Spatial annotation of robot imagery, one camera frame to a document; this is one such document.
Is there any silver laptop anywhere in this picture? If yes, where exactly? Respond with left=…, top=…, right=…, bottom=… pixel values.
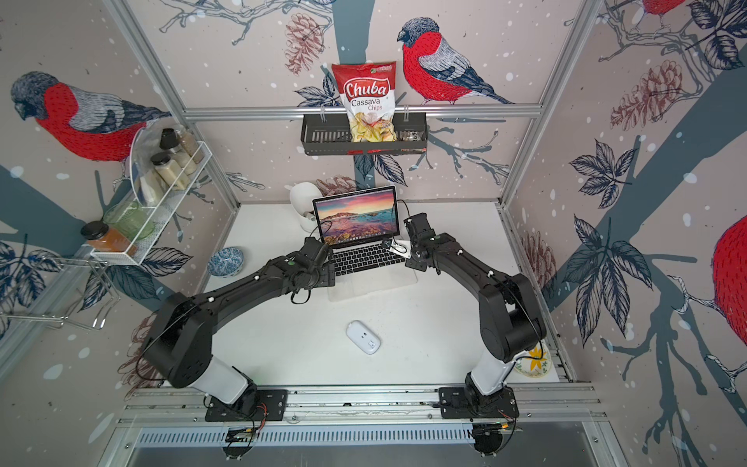
left=312, top=187, right=417, bottom=302

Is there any white wireless mouse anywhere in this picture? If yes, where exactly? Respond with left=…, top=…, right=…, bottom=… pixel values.
left=345, top=320, right=381, bottom=355

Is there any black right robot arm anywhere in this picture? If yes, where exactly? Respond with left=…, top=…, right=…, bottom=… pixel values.
left=404, top=213, right=547, bottom=398

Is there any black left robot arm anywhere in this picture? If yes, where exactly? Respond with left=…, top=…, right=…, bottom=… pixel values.
left=141, top=237, right=335, bottom=412

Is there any blue patterned ceramic bowl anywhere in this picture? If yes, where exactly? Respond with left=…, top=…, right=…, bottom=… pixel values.
left=207, top=247, right=244, bottom=277

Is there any floral yellow small dish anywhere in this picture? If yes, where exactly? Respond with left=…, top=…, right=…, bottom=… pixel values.
left=515, top=342, right=552, bottom=379

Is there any black lid spice bottle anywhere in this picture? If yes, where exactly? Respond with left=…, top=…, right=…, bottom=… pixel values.
left=151, top=152, right=190, bottom=191
left=160, top=128, right=198, bottom=175

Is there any red cassava chips bag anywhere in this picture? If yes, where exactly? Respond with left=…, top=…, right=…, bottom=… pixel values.
left=332, top=61, right=397, bottom=143

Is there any green glass jar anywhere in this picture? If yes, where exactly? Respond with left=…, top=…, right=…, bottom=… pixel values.
left=103, top=200, right=155, bottom=241

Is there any orange sauce jar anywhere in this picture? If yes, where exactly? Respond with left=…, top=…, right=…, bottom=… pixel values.
left=80, top=221, right=132, bottom=253

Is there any black wire wall basket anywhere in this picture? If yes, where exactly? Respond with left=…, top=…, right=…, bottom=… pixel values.
left=301, top=113, right=428, bottom=156

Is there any white wire spice shelf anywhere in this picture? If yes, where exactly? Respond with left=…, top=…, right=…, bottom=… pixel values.
left=91, top=118, right=213, bottom=266

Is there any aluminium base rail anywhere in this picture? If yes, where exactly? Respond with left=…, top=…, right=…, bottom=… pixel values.
left=114, top=383, right=609, bottom=427

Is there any chrome wire wall rack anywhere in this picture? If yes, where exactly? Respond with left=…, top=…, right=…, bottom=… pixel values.
left=1, top=258, right=122, bottom=331

